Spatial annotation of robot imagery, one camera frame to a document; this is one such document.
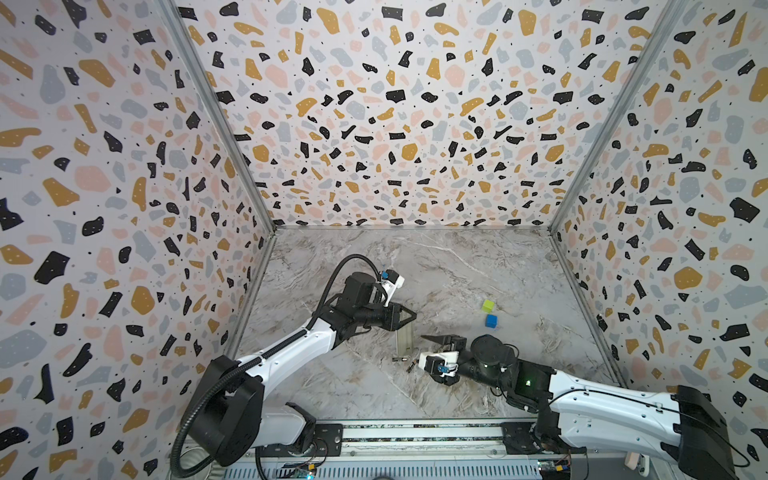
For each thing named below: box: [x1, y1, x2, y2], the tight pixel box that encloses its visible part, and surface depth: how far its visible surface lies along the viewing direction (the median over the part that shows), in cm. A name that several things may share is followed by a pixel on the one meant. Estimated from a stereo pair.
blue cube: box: [485, 314, 499, 329], surface depth 97 cm
